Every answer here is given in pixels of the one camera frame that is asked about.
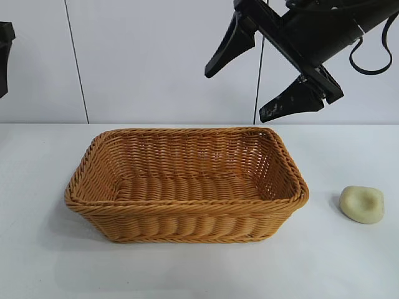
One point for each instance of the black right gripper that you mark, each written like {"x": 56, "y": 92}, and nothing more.
{"x": 311, "y": 31}

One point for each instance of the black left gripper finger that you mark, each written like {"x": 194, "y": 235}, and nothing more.
{"x": 4, "y": 56}

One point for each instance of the pale yellow egg yolk pastry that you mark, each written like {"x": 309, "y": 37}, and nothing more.
{"x": 358, "y": 205}

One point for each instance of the brown woven wicker basket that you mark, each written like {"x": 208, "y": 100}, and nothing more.
{"x": 187, "y": 218}

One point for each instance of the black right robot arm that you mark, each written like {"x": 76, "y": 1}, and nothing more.
{"x": 374, "y": 12}

